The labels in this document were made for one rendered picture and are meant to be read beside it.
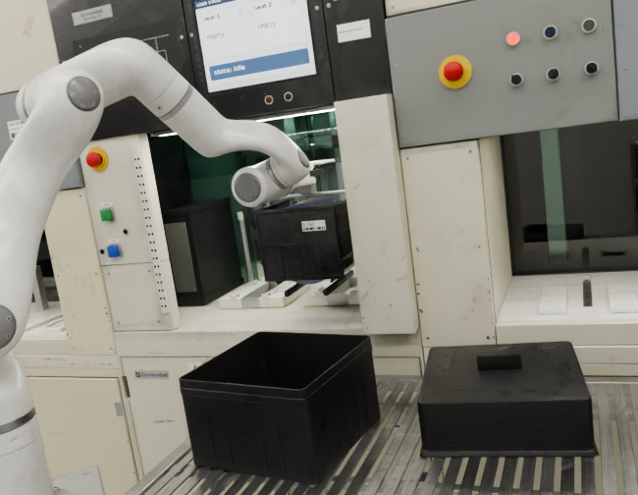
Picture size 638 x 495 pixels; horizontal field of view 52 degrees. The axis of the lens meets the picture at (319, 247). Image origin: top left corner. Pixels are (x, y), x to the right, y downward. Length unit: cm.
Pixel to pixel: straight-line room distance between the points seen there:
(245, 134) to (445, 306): 59
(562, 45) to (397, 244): 52
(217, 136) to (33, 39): 78
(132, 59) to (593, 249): 128
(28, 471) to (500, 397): 79
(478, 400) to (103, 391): 121
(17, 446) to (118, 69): 66
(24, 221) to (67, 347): 98
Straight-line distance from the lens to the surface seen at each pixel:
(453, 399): 119
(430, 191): 148
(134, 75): 127
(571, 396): 119
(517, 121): 143
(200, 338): 180
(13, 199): 116
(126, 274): 188
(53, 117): 114
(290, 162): 136
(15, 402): 119
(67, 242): 198
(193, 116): 131
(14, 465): 121
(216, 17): 165
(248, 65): 161
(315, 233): 157
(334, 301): 182
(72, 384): 212
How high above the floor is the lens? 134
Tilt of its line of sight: 10 degrees down
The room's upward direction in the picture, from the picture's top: 8 degrees counter-clockwise
